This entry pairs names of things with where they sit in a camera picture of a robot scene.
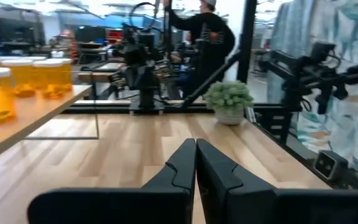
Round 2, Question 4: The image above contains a black camera on mount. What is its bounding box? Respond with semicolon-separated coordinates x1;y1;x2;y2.
266;41;358;115

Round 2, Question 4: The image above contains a teal white patterned cloth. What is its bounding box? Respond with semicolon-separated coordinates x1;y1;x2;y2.
265;0;358;189

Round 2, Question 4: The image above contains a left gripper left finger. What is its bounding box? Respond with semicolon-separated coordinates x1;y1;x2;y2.
141;138;198;219

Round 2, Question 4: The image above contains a small black camera box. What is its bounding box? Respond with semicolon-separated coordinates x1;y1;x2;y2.
313;149;350;183

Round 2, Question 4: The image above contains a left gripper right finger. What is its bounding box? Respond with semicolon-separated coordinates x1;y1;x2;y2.
196;138;277;224

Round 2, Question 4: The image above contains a green potted plant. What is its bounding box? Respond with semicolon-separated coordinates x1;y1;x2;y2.
203;80;255;126

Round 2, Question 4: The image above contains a person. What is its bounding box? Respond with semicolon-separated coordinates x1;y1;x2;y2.
162;0;237;100

